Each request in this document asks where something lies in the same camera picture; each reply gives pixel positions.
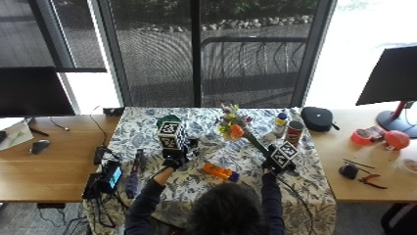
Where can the person's right hand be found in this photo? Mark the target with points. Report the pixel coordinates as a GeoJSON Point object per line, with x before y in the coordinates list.
{"type": "Point", "coordinates": [277, 168]}

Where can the person's left hand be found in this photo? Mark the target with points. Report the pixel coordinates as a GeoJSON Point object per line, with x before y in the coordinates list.
{"type": "Point", "coordinates": [176, 160]}

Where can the mixed flower bouquet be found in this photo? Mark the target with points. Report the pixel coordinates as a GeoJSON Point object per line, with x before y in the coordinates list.
{"type": "Point", "coordinates": [236, 130]}

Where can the white marker cube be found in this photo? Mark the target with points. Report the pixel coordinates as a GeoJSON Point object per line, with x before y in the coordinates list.
{"type": "Point", "coordinates": [283, 154]}
{"type": "Point", "coordinates": [172, 135]}

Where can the blue floral tablecloth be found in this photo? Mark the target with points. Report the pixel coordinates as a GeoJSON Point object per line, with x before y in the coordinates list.
{"type": "Point", "coordinates": [204, 153]}

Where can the purple and black folded tool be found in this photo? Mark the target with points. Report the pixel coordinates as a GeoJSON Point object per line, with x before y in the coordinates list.
{"type": "Point", "coordinates": [134, 173]}

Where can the orange bottle with purple cap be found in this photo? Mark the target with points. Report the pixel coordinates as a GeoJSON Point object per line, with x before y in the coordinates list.
{"type": "Point", "coordinates": [218, 171]}

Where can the red snack canister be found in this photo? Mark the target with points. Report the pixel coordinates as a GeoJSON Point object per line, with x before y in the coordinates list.
{"type": "Point", "coordinates": [294, 132]}

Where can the spray bottle with blue cap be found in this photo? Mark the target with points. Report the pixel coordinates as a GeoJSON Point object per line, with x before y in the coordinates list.
{"type": "Point", "coordinates": [281, 125]}

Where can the green container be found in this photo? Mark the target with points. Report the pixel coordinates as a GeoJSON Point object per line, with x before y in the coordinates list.
{"type": "Point", "coordinates": [166, 119]}

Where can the black device with lit screen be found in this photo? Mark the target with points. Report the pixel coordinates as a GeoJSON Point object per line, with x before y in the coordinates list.
{"type": "Point", "coordinates": [110, 178]}

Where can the black zipped case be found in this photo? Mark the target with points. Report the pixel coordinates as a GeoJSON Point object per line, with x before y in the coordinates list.
{"type": "Point", "coordinates": [317, 119]}

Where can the small black round object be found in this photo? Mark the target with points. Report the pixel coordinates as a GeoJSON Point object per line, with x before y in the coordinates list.
{"type": "Point", "coordinates": [347, 170]}

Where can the thin wooden stick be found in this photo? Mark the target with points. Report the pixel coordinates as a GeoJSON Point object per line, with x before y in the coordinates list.
{"type": "Point", "coordinates": [358, 163]}

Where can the small black box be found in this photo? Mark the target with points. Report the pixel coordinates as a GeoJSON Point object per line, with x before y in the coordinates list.
{"type": "Point", "coordinates": [112, 111]}

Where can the orange tape roll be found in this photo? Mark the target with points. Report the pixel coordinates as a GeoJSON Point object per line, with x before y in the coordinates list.
{"type": "Point", "coordinates": [359, 136]}

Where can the orange-red ball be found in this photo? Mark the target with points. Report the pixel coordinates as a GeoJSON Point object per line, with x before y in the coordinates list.
{"type": "Point", "coordinates": [395, 139]}

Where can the black computer mouse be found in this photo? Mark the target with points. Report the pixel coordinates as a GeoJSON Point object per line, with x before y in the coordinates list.
{"type": "Point", "coordinates": [40, 146]}

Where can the white round dish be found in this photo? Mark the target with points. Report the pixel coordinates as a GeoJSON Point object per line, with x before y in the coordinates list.
{"type": "Point", "coordinates": [410, 165]}

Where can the black office chair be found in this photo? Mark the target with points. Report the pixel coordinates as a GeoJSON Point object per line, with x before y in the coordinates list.
{"type": "Point", "coordinates": [399, 218]}

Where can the white paper sheet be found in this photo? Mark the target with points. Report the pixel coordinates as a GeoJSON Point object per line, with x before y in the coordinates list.
{"type": "Point", "coordinates": [14, 135]}

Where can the black metal railing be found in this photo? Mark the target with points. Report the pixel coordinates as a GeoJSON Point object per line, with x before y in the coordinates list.
{"type": "Point", "coordinates": [252, 39]}

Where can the black monitor with red stand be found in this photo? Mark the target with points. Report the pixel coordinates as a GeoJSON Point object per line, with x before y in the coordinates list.
{"type": "Point", "coordinates": [390, 75]}

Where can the dark window frame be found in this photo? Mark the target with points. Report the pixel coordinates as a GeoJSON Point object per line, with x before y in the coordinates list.
{"type": "Point", "coordinates": [196, 65]}

